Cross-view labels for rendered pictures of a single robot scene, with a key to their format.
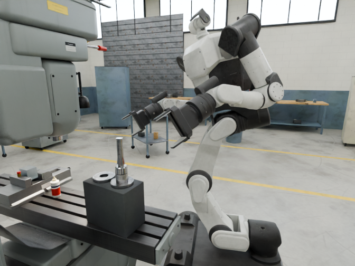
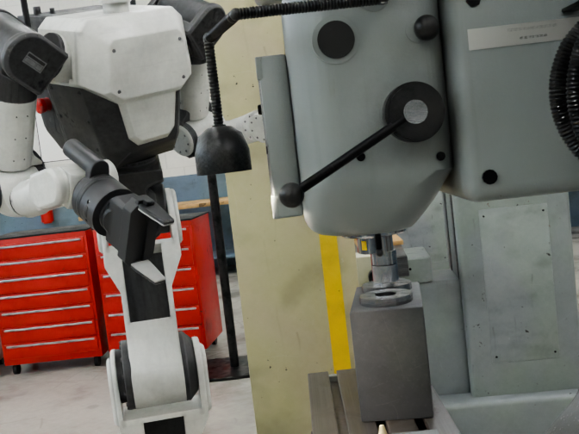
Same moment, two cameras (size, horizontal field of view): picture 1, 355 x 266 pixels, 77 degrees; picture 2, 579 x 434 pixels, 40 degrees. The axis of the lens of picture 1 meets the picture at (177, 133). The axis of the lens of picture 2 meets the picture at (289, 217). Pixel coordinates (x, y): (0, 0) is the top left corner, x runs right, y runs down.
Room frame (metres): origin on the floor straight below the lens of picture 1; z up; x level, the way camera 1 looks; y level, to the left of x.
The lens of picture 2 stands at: (1.47, 1.50, 1.43)
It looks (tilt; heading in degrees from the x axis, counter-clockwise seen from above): 5 degrees down; 249
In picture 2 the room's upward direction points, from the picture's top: 7 degrees counter-clockwise
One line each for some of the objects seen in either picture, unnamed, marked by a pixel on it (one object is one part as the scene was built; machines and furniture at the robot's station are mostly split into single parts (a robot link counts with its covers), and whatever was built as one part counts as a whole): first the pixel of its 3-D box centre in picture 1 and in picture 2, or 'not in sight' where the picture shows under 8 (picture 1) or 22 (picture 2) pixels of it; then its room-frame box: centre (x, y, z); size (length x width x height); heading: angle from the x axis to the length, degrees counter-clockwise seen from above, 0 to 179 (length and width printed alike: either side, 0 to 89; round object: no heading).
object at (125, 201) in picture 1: (114, 200); (391, 344); (0.83, 0.26, 1.06); 0.22 x 0.12 x 0.20; 61
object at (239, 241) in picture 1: (229, 230); not in sight; (1.14, -0.31, 0.68); 0.21 x 0.20 x 0.13; 80
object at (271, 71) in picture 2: not in sight; (279, 137); (1.09, 0.51, 1.45); 0.04 x 0.04 x 0.21; 69
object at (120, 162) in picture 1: (120, 152); not in sight; (0.81, 0.22, 1.28); 0.03 x 0.03 x 0.11
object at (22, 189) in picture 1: (36, 180); not in sight; (1.11, 0.76, 1.02); 0.35 x 0.15 x 0.11; 156
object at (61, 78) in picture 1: (50, 98); (364, 108); (0.99, 0.56, 1.47); 0.21 x 0.19 x 0.32; 69
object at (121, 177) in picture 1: (121, 174); (384, 269); (0.81, 0.22, 1.19); 0.05 x 0.05 x 0.05
